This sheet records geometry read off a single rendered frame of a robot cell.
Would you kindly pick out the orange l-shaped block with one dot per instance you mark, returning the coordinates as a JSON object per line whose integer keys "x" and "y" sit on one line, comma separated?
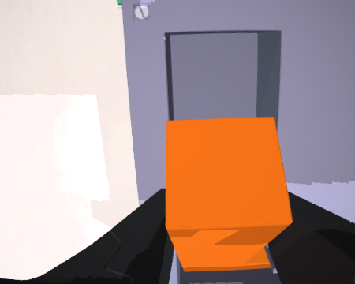
{"x": 226, "y": 192}

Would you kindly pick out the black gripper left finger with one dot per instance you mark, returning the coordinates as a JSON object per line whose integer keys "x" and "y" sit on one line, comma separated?
{"x": 138, "y": 250}

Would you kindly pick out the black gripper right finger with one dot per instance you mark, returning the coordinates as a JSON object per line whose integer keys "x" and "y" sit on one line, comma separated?
{"x": 318, "y": 247}

